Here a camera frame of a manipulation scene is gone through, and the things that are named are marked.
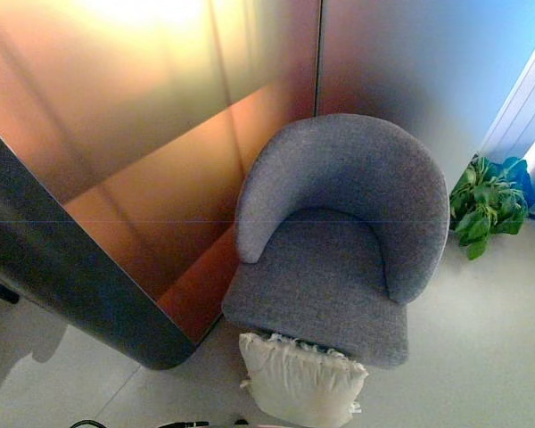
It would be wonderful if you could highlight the orange panel with dark edge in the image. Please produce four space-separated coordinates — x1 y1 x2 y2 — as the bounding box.
0 84 318 371

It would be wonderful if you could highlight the white fringed pillow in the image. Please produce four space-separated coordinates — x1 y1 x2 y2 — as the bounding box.
238 332 370 426

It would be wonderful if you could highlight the blue plant wrapping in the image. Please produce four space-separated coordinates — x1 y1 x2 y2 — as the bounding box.
494 156 534 210

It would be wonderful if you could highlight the green leafy potted plant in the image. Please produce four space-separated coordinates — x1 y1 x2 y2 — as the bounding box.
449 154 531 261

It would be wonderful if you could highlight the black furniture leg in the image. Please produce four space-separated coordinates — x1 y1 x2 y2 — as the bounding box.
0 270 20 305

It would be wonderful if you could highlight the white window frame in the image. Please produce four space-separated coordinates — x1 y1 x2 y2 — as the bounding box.
476 17 535 202

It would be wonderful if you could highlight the grey fabric tub armchair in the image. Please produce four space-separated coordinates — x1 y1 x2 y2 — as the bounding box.
221 113 451 367

